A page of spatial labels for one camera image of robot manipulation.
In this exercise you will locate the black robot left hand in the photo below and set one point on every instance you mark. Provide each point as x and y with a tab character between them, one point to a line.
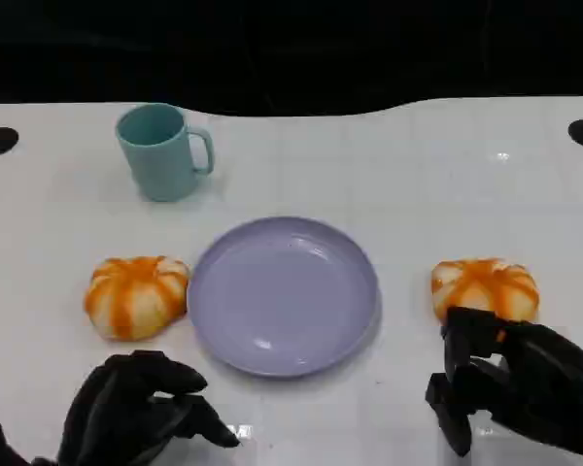
121	408

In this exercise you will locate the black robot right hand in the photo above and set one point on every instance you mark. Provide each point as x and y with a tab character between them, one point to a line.
544	388

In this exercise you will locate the orange and white bread roll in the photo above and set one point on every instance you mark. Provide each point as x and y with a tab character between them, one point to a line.
486	286
136	296

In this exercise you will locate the pale green mug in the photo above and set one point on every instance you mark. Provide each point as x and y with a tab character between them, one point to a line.
158	160

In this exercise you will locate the lilac plate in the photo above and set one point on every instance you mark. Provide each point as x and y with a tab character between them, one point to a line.
282	296

